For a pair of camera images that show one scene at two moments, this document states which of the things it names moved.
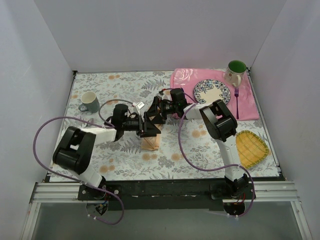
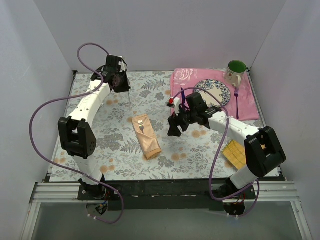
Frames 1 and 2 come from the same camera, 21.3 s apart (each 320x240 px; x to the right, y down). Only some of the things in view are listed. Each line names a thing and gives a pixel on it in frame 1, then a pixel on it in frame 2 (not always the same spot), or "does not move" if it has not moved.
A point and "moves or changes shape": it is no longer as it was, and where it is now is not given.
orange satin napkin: x=151 y=143 moves or changes shape
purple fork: x=236 y=91 does not move
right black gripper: x=157 y=107 -> x=180 y=120
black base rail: x=166 y=195 does not move
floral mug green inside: x=235 y=70 does not move
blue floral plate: x=208 y=91 does not move
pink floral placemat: x=187 y=78 does not move
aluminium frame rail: x=274 y=192 does not move
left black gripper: x=144 y=124 -> x=122 y=87
